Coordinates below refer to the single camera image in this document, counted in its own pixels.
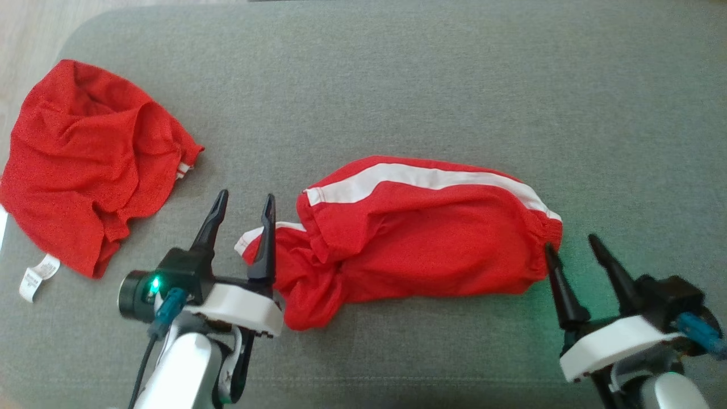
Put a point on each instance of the red shorts white stripe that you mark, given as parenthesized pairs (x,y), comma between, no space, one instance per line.
(426,244)

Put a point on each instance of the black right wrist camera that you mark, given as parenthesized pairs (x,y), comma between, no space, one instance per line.
(670,298)

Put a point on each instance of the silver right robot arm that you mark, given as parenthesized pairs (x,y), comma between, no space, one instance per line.
(676,395)

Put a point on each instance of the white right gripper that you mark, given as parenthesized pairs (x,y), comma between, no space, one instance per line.
(613,343)

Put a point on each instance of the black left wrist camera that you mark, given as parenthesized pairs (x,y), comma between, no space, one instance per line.
(136,295)

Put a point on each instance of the grey sofa ottoman cushion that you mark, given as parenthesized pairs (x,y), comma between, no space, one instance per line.
(511,85)

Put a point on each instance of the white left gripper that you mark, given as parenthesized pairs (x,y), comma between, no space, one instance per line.
(244,309)

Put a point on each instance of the red shirt white sleeves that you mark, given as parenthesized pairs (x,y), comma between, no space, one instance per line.
(79,170)

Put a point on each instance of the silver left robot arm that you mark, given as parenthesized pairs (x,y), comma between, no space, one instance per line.
(182,369)

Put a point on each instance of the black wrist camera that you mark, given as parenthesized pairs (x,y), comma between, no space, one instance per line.
(136,295)
(670,298)

